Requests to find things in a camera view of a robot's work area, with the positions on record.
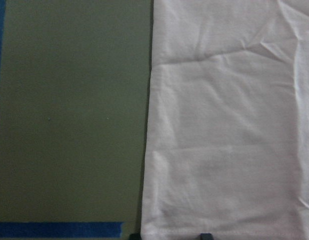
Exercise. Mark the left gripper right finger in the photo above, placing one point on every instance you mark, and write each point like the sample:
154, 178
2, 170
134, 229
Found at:
206, 236

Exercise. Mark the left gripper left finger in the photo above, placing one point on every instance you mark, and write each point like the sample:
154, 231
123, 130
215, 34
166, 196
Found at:
135, 236

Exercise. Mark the pink Snoopy t-shirt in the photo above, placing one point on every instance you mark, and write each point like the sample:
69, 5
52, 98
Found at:
227, 149

